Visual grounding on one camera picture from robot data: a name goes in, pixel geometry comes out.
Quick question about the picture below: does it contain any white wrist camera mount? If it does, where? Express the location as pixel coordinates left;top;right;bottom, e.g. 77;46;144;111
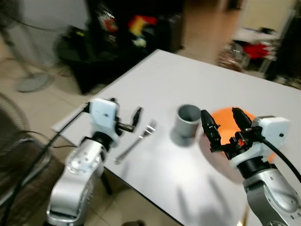
88;97;122;141
233;115;291;166

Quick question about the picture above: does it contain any black shelf unit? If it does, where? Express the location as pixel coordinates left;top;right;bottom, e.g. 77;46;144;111
270;9;301;88

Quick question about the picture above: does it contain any clear bag with red pack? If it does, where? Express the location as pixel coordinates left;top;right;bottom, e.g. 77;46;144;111
101;12;119;32

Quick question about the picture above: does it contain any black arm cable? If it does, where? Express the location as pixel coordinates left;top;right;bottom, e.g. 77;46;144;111
254;136;301;182
0;103;91;226

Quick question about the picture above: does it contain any orange plate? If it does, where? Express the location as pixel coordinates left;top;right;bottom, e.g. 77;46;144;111
209;107;279;163

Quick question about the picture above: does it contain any black low table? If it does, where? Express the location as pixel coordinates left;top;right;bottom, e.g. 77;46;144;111
56;26;184;93

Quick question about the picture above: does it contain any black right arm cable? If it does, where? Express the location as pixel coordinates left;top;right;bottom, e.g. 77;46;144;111
254;136;301;182

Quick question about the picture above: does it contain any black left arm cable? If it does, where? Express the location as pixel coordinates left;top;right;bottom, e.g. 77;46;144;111
0;103;91;226

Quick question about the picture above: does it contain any silver metal fork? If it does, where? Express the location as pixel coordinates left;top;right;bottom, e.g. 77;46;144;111
114;120;158;164

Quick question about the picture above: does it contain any red cloth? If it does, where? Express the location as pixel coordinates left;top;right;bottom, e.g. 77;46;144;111
245;42;271;60

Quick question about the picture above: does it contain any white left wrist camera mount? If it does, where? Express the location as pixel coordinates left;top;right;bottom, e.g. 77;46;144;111
88;97;122;141

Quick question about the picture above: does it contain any grey standing fan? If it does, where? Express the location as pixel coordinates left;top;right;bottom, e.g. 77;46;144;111
0;7;55;93

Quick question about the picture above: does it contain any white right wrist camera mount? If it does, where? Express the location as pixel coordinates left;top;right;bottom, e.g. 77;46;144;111
233;115;291;166

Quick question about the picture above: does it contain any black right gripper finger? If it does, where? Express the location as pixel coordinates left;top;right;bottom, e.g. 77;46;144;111
232;107;253;135
200;109;222;153

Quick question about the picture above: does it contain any patterned woven basket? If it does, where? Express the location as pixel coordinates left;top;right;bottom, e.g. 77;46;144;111
218;42;246;69

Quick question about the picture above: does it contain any white framed rack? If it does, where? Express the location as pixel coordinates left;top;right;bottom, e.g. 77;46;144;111
233;0;300;76

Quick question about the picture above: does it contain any black round fan grille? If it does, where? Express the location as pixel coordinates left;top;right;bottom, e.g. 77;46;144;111
0;93;50;226

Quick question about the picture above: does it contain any grey cup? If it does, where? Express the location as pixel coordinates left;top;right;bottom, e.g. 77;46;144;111
176;105;204;140

